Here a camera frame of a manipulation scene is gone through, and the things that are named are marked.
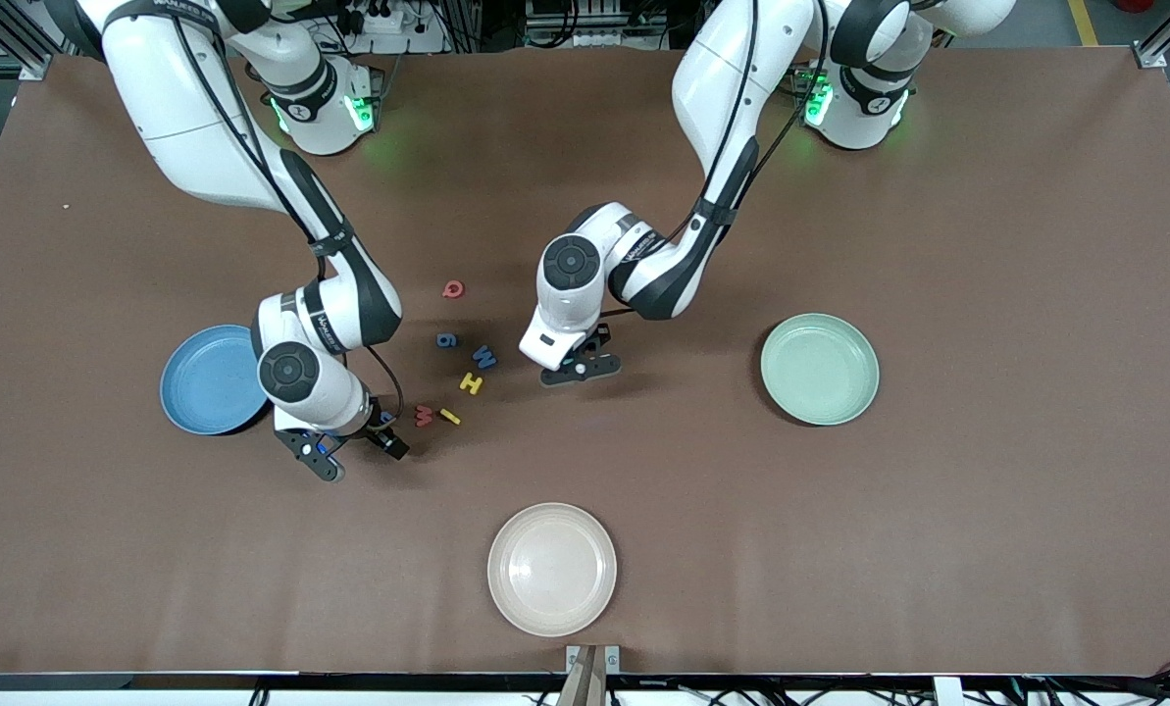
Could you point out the large blue letter M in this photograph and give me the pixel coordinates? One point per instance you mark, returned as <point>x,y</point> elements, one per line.
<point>484,359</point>

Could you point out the yellow letter H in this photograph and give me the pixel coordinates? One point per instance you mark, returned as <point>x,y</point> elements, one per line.
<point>471,383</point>

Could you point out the yellow letter r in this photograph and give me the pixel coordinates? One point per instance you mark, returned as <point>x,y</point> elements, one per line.
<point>450,416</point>

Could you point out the pink letter Q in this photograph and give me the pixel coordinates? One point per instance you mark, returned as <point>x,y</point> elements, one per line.
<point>447,291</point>

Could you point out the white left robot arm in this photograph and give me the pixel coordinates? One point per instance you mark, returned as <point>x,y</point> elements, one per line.
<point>722,78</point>

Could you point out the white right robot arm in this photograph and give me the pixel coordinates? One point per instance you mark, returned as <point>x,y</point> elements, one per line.
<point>182,108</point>

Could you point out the blue plate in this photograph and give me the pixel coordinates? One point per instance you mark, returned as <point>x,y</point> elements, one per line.
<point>202,382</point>

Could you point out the pink letter w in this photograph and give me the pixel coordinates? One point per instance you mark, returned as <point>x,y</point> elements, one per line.
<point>424,418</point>

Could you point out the beige plate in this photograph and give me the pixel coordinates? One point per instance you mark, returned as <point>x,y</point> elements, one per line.
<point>552,569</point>

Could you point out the green plate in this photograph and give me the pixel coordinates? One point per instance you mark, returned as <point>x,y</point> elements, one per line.
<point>820,369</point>

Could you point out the long white power strip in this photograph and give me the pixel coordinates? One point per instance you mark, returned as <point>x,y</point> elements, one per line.
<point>594,39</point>

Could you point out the white power strip with plugs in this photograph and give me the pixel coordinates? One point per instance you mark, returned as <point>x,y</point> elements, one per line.
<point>408,41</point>

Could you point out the red object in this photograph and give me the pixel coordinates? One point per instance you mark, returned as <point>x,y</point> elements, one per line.
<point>1134,5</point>

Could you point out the metal table edge bracket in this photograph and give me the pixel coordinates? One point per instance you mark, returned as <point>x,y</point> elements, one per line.
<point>573,655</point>

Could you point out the white table edge rail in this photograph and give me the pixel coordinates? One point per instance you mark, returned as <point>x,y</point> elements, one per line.
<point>104,698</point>

